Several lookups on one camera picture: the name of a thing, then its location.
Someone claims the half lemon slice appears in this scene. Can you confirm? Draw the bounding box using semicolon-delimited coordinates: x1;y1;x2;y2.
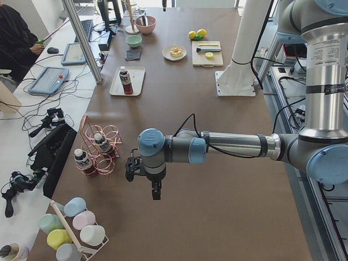
205;52;214;59

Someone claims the green lime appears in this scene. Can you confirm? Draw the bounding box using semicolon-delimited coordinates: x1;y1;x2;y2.
194;34;203;41

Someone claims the wooden mug tree stand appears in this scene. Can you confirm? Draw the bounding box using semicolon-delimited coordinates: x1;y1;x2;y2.
121;0;140;35

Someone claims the white plastic cup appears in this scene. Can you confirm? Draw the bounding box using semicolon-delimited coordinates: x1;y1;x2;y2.
80;225;105;246

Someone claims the white camera mast with base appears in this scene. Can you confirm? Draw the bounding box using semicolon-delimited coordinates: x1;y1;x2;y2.
215;0;273;96

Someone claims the green ceramic bowl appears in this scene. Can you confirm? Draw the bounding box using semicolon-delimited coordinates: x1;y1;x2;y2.
126;35;142;48

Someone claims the beige rabbit tray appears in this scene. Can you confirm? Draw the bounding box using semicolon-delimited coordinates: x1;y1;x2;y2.
109;66;145;96

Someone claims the blue teach pendant far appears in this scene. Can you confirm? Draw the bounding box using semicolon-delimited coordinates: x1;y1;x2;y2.
61;43;86;66

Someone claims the blue plastic cup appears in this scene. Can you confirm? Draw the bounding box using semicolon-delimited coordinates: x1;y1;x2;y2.
64;197;86;217

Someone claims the tea bottle in rack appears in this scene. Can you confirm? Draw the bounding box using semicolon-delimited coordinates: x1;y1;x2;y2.
74;148;97;177
94;133;115;157

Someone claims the yellow plastic knife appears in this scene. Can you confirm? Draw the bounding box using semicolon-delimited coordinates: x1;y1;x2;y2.
198;42;219;46

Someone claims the grey folded cloth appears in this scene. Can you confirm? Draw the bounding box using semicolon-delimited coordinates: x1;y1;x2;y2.
126;49;141;61

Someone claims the seated person in black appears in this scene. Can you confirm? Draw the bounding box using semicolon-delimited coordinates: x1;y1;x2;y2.
1;3;45;83

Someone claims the tea bottle in rack rear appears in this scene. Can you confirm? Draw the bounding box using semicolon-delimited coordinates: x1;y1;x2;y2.
94;133;115;157

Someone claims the green plastic cup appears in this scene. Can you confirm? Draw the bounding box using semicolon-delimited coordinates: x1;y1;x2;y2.
39;214;64;234

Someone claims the white wire cup rack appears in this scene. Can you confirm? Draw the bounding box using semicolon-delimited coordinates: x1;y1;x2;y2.
49;200;109;260

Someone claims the red tea bottle on tray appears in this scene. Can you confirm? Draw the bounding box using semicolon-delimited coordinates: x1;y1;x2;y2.
119;66;133;95

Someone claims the blue teach pendant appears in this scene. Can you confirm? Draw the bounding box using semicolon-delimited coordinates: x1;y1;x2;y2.
61;43;86;66
28;66;69;95

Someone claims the yellow lemon far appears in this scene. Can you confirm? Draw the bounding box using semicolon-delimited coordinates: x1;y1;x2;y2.
188;30;197;39

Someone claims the pink plastic cup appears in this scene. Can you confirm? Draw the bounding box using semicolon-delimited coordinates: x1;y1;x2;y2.
72;210;96;231

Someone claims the grey plastic cup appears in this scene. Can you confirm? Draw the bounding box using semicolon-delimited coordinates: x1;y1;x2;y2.
56;244;82;261

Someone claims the black keyboard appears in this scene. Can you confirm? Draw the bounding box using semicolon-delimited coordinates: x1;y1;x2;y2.
81;19;94;41

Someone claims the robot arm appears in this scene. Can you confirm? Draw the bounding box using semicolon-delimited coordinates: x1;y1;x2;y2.
136;1;347;200

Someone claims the tea bottle in rack front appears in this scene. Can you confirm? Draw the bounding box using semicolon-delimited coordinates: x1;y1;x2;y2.
74;148;97;177

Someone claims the yellow lemon near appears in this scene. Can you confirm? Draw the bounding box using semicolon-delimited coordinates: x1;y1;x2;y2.
197;29;207;37

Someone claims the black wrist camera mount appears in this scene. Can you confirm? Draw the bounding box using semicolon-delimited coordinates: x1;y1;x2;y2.
125;148;145;182

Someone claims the yellow plastic cup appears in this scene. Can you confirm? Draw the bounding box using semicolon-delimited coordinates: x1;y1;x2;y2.
47;229;72;250

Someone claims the metal scoop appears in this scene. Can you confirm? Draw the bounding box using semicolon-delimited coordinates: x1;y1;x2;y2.
135;15;148;27

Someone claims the yellow lemon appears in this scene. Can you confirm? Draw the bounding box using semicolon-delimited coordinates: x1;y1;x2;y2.
188;30;197;39
197;29;207;37

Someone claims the white round plate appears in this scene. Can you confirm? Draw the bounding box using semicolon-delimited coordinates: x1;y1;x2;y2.
162;45;187;61

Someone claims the steel black-tipped rod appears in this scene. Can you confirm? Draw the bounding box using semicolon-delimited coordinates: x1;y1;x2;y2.
196;47;221;53

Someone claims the pink bowl with ice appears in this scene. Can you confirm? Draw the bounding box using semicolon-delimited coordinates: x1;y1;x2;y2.
135;15;157;34

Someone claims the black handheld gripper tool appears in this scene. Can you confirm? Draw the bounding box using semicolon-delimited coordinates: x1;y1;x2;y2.
1;171;38;218

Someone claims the glazed braided donut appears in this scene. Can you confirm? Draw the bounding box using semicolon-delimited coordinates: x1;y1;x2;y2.
170;47;183;57

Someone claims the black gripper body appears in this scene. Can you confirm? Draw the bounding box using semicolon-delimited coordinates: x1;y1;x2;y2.
146;172;165;189

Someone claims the wooden cutting board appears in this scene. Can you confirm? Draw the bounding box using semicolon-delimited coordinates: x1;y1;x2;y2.
191;41;223;67

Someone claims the copper wire bottle rack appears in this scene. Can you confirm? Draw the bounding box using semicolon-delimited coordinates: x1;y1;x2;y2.
79;115;122;177

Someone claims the blue teach pendant near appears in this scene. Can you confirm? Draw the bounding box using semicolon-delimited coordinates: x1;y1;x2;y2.
28;66;69;95

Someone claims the black computer mouse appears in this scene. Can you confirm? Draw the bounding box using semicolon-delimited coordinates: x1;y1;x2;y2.
47;47;59;54

